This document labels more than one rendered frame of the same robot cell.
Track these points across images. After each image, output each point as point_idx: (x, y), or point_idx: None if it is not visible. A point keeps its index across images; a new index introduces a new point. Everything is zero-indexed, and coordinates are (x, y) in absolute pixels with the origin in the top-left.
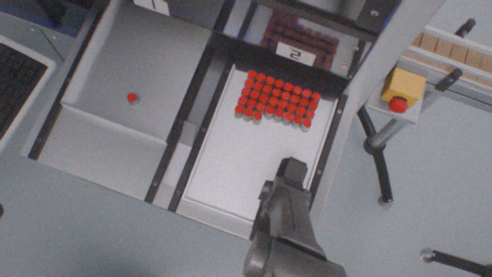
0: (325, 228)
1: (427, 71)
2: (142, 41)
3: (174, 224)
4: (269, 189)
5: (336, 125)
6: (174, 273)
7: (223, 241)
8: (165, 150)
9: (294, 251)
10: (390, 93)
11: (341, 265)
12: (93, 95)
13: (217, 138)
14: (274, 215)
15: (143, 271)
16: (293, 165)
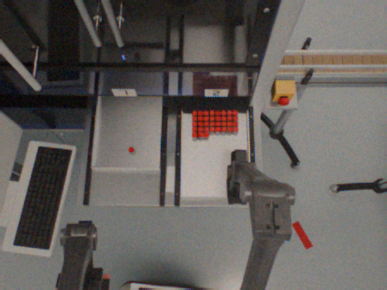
0: None
1: (293, 77)
2: (123, 116)
3: (170, 224)
4: (231, 169)
5: (252, 125)
6: (181, 255)
7: (204, 224)
8: (161, 173)
9: (263, 181)
10: (276, 96)
11: None
12: (107, 156)
13: (187, 155)
14: (241, 179)
15: (161, 261)
16: (238, 153)
